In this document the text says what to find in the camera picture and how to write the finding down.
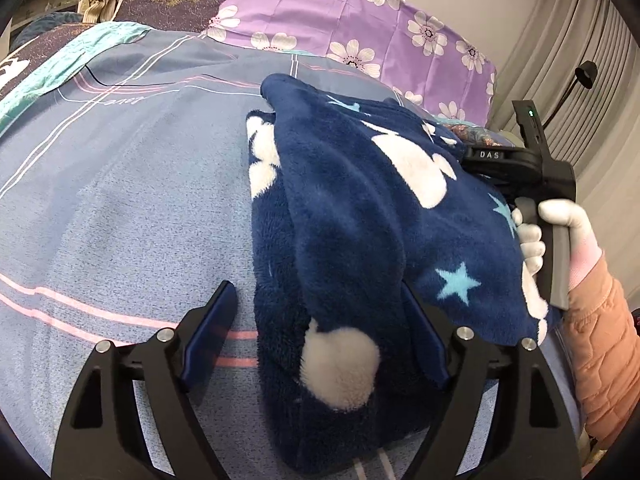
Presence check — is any navy fleece star baby romper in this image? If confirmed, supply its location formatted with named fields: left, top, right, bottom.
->
left=246, top=74, right=560, bottom=474

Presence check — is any pink quilted sleeve forearm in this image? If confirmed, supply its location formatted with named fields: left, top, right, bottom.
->
left=563, top=258, right=639, bottom=448

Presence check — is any folded floral clothes stack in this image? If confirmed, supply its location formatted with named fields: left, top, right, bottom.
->
left=445, top=122, right=511, bottom=146

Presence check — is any white gloved right hand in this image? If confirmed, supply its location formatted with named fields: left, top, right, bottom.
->
left=512, top=200, right=603, bottom=292

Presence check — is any black floor lamp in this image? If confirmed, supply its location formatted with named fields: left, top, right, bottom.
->
left=541, top=60, right=599, bottom=131

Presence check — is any beige pleated curtain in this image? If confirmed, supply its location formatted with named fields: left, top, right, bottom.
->
left=488, top=0, right=639, bottom=307

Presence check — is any blue plaid bed sheet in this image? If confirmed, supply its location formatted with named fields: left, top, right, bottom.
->
left=1, top=29, right=582, bottom=479

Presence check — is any purple floral pillow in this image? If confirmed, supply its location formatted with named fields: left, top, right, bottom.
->
left=204, top=0, right=496, bottom=126

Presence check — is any teal blanket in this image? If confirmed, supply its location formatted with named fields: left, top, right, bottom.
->
left=1, top=22, right=152, bottom=134

